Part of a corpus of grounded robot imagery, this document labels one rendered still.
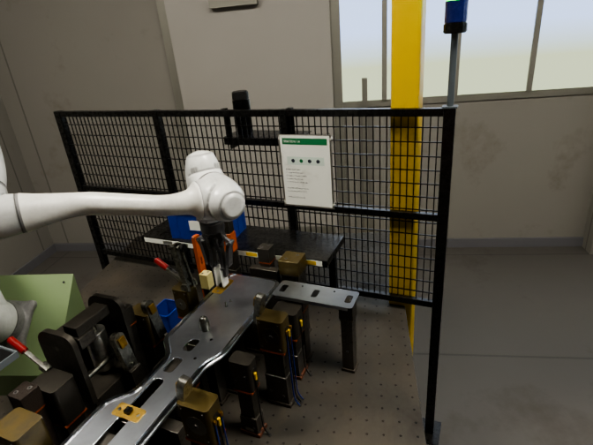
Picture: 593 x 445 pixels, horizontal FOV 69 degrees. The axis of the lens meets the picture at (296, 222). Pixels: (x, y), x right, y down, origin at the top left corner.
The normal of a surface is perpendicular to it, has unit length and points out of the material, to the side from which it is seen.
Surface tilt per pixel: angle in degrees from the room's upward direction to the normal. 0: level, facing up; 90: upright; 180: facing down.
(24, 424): 0
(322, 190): 90
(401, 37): 90
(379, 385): 0
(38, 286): 47
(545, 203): 90
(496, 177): 90
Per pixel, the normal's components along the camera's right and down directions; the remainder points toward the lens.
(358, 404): -0.08, -0.91
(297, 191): -0.39, 0.41
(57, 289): -0.12, -0.31
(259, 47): -0.13, 0.42
